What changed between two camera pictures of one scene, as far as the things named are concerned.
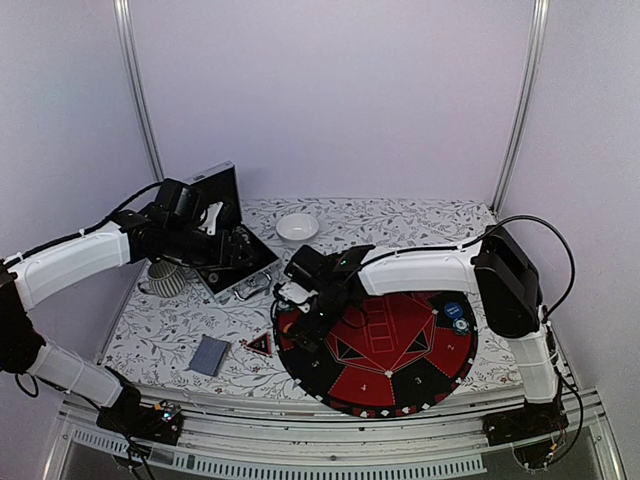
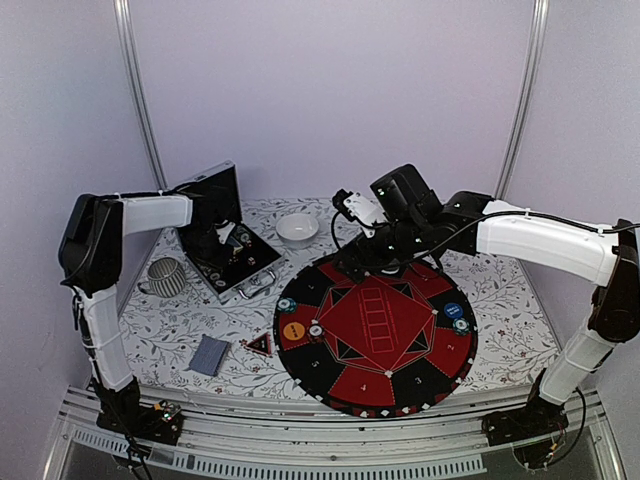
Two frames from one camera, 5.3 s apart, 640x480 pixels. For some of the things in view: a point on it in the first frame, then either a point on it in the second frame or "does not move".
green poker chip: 284,307 does not move
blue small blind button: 453,310 does not move
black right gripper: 317,330 -> 354,266
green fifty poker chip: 460,326 does not move
